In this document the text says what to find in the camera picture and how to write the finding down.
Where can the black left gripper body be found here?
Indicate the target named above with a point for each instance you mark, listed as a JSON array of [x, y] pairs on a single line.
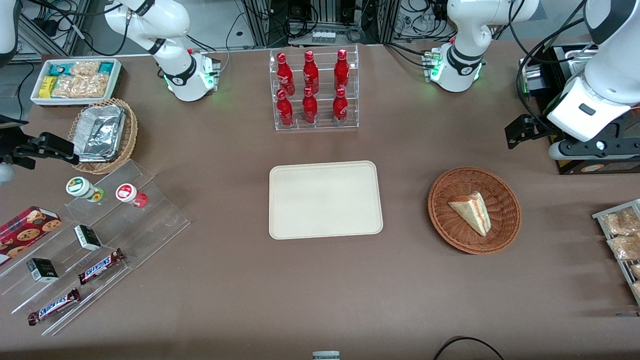
[[539, 129]]

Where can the triangular sandwich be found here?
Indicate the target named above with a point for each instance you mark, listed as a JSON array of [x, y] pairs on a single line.
[[472, 212]]

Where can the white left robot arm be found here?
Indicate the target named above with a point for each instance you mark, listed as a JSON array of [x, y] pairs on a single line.
[[470, 30]]

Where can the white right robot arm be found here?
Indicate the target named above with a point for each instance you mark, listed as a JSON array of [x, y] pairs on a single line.
[[165, 20]]

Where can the light tan wicker basket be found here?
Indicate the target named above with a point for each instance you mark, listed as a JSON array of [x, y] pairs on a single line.
[[131, 135]]

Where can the round brown wicker basket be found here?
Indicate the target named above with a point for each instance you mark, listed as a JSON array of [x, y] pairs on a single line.
[[502, 225]]

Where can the cream plastic serving tray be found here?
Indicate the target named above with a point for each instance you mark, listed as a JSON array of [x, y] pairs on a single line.
[[325, 200]]

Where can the green lid dessert cup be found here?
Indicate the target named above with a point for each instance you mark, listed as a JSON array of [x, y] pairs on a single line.
[[79, 187]]

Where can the silver foil container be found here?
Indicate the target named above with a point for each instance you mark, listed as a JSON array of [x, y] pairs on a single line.
[[100, 131]]

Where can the yellow snack pack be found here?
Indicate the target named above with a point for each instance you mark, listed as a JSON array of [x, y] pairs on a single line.
[[47, 87]]

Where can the black hot food display case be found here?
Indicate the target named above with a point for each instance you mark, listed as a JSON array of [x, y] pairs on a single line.
[[590, 167]]

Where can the clear bag of crackers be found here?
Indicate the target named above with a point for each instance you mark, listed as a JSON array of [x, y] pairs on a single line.
[[85, 68], [80, 86]]

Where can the teal snack pack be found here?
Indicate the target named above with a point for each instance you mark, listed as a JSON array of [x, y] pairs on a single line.
[[106, 67], [61, 69]]

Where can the red plaid cookie box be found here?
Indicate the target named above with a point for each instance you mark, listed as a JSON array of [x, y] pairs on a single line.
[[25, 232]]

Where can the red lid dessert cup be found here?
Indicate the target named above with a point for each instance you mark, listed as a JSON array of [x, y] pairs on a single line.
[[127, 193]]

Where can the white rectangular snack bin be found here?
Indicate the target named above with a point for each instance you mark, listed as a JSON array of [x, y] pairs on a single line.
[[116, 80]]

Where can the small black carton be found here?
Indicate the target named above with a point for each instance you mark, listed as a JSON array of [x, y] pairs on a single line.
[[42, 270], [88, 238]]

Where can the clear bag of pastries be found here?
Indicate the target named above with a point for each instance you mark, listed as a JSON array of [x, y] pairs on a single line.
[[620, 222], [637, 289], [625, 247], [636, 271]]

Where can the clear acrylic stepped display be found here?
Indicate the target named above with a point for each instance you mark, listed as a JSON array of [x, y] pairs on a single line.
[[150, 225]]

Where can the Snickers chocolate bar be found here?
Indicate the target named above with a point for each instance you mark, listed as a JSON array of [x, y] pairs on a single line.
[[100, 266], [54, 306]]

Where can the red cola bottle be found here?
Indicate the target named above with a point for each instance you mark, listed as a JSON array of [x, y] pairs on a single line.
[[309, 109], [340, 109], [310, 75], [341, 74], [284, 75], [285, 111]]

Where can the clear acrylic bottle rack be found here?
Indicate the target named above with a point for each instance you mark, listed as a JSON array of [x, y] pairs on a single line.
[[322, 122]]

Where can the grey power strip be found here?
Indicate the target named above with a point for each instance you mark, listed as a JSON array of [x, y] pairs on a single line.
[[323, 36]]

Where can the small grey white device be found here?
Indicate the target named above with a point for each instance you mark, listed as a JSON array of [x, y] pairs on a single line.
[[326, 356]]

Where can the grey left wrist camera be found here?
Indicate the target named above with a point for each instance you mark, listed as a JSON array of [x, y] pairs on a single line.
[[580, 149]]

